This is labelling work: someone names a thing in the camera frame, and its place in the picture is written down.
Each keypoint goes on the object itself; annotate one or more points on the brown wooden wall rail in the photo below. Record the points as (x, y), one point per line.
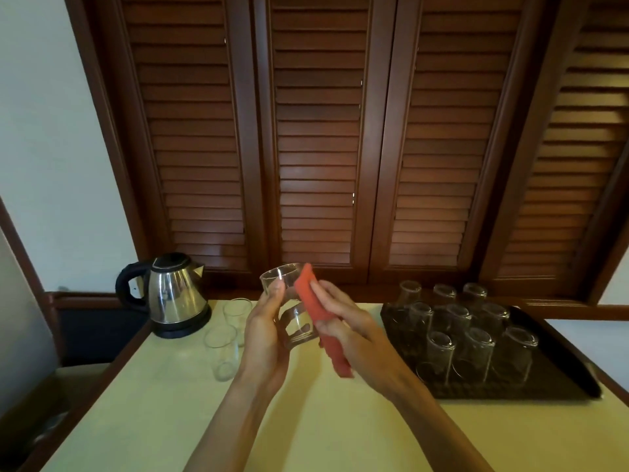
(580, 309)

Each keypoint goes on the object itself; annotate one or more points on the person's left forearm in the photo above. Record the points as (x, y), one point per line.
(226, 432)

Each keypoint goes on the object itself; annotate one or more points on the person's right hand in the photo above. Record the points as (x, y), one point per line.
(373, 358)

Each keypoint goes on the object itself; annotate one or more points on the steel electric kettle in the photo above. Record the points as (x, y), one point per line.
(189, 329)
(177, 297)

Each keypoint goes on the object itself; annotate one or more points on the group of clear glasses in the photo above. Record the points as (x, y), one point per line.
(223, 353)

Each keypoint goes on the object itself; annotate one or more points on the red cloth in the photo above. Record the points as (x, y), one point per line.
(309, 294)

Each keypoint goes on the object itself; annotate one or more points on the brown louvered wooden shutter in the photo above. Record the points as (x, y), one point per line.
(575, 142)
(191, 117)
(319, 117)
(452, 117)

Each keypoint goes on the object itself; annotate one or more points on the dark brown textured tray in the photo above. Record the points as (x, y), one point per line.
(555, 376)

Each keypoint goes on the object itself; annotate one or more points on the person's left hand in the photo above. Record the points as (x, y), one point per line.
(265, 349)

